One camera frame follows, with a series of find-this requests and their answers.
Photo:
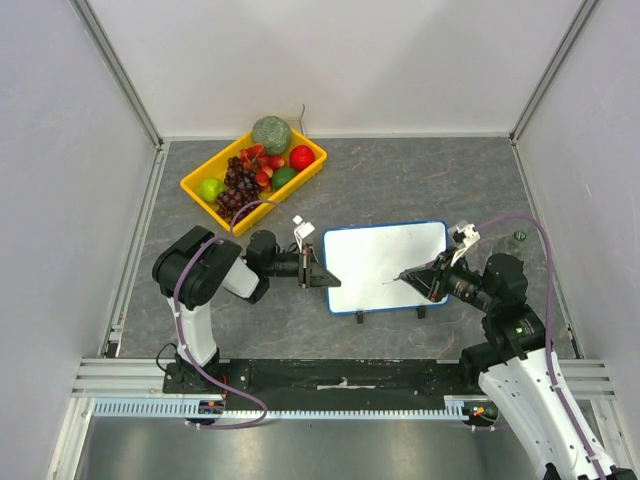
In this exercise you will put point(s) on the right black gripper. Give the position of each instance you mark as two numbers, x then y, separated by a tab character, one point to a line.
440	278

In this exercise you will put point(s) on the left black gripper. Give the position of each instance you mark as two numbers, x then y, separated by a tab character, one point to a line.
311	272

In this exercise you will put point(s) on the blue framed whiteboard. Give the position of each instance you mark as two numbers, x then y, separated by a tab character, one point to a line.
362	257

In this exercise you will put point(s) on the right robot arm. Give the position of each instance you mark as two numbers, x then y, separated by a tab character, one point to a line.
516	367

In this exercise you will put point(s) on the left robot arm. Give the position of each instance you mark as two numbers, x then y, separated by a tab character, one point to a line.
191	271

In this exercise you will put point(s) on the glass soda bottle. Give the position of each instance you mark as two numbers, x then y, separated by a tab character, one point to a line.
512	244

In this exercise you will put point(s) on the dark green lime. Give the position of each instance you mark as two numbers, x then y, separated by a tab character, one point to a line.
282	176

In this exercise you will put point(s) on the red apple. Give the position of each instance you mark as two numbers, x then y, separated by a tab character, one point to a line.
301	157

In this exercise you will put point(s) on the purple grape bunch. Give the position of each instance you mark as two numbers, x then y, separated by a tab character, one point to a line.
241	189

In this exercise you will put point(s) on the red fruit cluster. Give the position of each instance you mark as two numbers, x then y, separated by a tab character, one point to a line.
256	159

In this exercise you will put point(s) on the light green apple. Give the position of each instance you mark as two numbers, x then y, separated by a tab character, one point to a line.
209	189

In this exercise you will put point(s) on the green melon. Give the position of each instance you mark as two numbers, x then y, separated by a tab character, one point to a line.
272	132

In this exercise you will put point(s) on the yellow plastic tray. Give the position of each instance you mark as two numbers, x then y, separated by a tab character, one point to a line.
251	213

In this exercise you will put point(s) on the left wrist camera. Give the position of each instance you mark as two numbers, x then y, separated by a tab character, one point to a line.
302	230

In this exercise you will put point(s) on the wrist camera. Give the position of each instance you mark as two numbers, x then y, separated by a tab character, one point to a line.
464	236
302	230

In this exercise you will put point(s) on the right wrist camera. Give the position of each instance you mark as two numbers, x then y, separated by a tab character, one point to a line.
464	236

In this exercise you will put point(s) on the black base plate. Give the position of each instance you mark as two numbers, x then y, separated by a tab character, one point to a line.
343	384

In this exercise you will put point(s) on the light blue cable duct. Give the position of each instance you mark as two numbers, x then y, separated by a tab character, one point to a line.
196	409

